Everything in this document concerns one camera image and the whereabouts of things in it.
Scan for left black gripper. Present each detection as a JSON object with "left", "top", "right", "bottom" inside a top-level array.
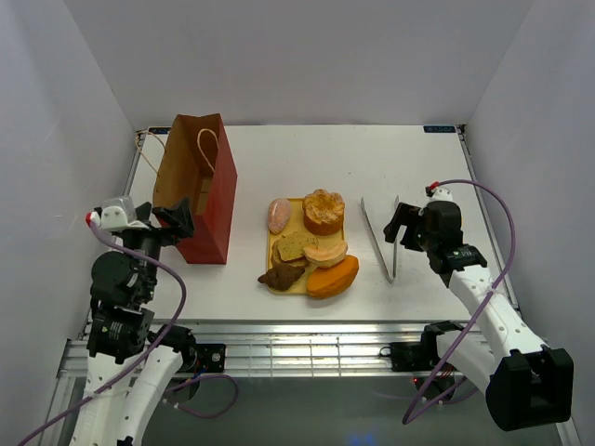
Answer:
[{"left": 122, "top": 194, "right": 194, "bottom": 299}]

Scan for metal serving tongs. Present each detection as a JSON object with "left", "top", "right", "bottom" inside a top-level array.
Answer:
[{"left": 360, "top": 197, "right": 399, "bottom": 284}]

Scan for pale crescent bread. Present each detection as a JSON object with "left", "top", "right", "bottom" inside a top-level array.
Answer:
[{"left": 303, "top": 240, "right": 348, "bottom": 269}]

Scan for flower shaped golden bread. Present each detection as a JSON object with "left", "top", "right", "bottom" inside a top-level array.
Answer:
[{"left": 302, "top": 189, "right": 345, "bottom": 236}]

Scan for orange oval bread loaf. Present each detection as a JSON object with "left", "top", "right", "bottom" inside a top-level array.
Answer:
[{"left": 306, "top": 255, "right": 360, "bottom": 299}]

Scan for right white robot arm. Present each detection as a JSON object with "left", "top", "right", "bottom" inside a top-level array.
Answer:
[{"left": 383, "top": 200, "right": 574, "bottom": 431}]

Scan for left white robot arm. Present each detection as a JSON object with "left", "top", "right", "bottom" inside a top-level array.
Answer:
[{"left": 70, "top": 196, "right": 197, "bottom": 445}]

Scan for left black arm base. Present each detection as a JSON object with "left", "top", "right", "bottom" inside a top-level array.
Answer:
[{"left": 162, "top": 326, "right": 227, "bottom": 374}]

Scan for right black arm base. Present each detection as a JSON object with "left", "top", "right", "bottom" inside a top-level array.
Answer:
[{"left": 378, "top": 321, "right": 463, "bottom": 372}]

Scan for red paper bag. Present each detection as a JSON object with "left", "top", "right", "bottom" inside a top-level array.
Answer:
[{"left": 129, "top": 113, "right": 238, "bottom": 265}]

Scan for pink sugared bread roll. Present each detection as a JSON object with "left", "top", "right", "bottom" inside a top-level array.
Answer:
[{"left": 267, "top": 198, "right": 292, "bottom": 234}]

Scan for seeded bread slice top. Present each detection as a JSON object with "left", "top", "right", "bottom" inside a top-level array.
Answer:
[{"left": 277, "top": 231, "right": 318, "bottom": 262}]

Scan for seeded bread slice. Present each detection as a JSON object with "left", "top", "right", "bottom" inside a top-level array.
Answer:
[
  {"left": 271, "top": 241, "right": 310, "bottom": 268},
  {"left": 277, "top": 231, "right": 318, "bottom": 262}
]

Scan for seeded bread slice bottom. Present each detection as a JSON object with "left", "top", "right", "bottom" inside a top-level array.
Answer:
[{"left": 271, "top": 241, "right": 310, "bottom": 268}]

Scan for yellow plastic tray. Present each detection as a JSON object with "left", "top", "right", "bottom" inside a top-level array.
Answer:
[{"left": 258, "top": 190, "right": 359, "bottom": 299}]

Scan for brown chocolate croissant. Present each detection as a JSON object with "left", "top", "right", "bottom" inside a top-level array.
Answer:
[{"left": 258, "top": 264, "right": 306, "bottom": 292}]

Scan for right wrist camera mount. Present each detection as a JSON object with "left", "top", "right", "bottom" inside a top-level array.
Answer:
[{"left": 425, "top": 182, "right": 454, "bottom": 203}]

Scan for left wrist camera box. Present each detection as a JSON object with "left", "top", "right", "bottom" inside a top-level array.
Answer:
[{"left": 86, "top": 196, "right": 139, "bottom": 232}]

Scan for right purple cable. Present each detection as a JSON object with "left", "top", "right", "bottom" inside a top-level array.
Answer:
[{"left": 402, "top": 178, "right": 517, "bottom": 425}]

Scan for purple cable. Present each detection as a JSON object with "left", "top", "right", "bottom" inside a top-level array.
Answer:
[
  {"left": 18, "top": 222, "right": 239, "bottom": 446},
  {"left": 402, "top": 178, "right": 517, "bottom": 425}
]

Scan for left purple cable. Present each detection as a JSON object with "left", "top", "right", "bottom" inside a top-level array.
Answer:
[{"left": 18, "top": 222, "right": 239, "bottom": 446}]

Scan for aluminium frame rail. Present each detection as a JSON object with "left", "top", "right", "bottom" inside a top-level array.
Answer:
[{"left": 58, "top": 320, "right": 559, "bottom": 378}]

